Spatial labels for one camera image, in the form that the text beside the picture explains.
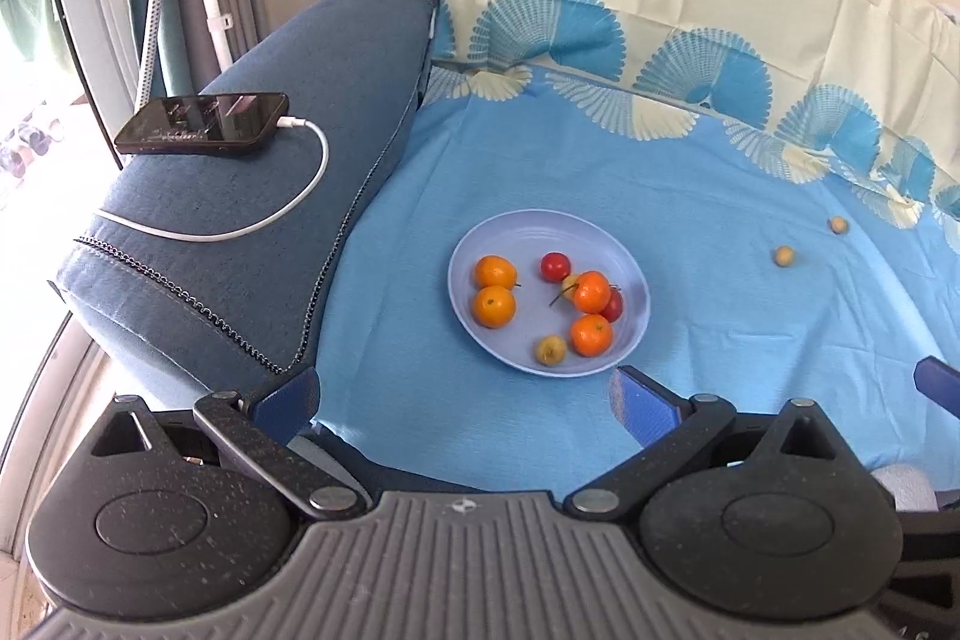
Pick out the white charging cable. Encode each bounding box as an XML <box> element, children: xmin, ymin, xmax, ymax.
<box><xmin>94</xmin><ymin>116</ymin><xmax>332</xmax><ymax>244</ymax></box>

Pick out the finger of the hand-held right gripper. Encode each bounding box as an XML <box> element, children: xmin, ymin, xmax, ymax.
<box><xmin>913</xmin><ymin>355</ymin><xmax>960</xmax><ymax>422</ymax></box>

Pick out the black smartphone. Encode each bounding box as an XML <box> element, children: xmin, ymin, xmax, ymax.
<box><xmin>113</xmin><ymin>92</ymin><xmax>292</xmax><ymax>158</ymax></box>

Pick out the blue fan-print sheet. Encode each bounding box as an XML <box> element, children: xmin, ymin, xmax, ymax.
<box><xmin>311</xmin><ymin>0</ymin><xmax>960</xmax><ymax>492</ymax></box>

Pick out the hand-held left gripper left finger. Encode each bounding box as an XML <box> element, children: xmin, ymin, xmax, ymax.
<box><xmin>90</xmin><ymin>367</ymin><xmax>371</xmax><ymax>523</ymax></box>

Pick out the small orange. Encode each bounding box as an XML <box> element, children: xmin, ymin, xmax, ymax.
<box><xmin>549</xmin><ymin>270</ymin><xmax>613</xmax><ymax>316</ymax></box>
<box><xmin>570</xmin><ymin>314</ymin><xmax>614</xmax><ymax>358</ymax></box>
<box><xmin>474</xmin><ymin>255</ymin><xmax>522</xmax><ymax>292</ymax></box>
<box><xmin>472</xmin><ymin>285</ymin><xmax>518</xmax><ymax>330</ymax></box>

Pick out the grey cloth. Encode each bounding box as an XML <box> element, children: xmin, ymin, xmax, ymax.
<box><xmin>871</xmin><ymin>462</ymin><xmax>940</xmax><ymax>515</ymax></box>

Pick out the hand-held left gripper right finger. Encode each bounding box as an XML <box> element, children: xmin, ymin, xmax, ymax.
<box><xmin>562</xmin><ymin>365</ymin><xmax>872</xmax><ymax>522</ymax></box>

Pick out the blue sofa armrest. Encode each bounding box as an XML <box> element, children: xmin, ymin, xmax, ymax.
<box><xmin>46</xmin><ymin>0</ymin><xmax>492</xmax><ymax>498</ymax></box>

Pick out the light blue plate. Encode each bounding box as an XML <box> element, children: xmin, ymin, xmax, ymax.
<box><xmin>448</xmin><ymin>209</ymin><xmax>651</xmax><ymax>379</ymax></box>

